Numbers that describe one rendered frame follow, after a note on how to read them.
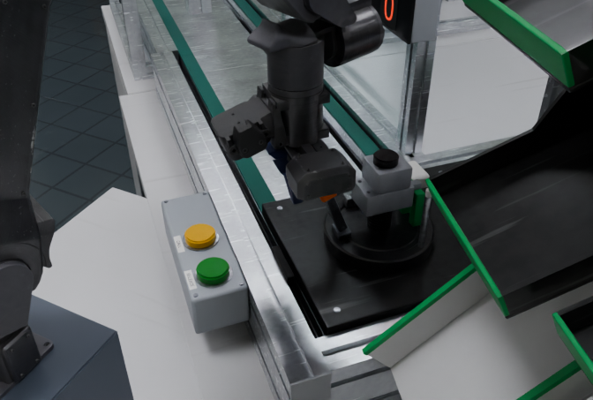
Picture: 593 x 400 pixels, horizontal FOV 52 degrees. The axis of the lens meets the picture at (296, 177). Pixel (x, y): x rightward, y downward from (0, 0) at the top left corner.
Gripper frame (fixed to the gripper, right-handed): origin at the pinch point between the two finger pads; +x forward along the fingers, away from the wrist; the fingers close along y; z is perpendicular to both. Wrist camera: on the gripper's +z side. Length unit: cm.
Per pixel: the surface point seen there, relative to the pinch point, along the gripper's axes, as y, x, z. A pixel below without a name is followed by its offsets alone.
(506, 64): -60, 23, -76
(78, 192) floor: -170, 108, 35
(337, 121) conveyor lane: -33.9, 14.6, -20.0
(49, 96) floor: -264, 108, 44
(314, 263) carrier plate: 1.9, 12.0, -1.6
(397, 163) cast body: 1.0, 0.4, -12.3
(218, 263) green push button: -1.9, 11.7, 9.6
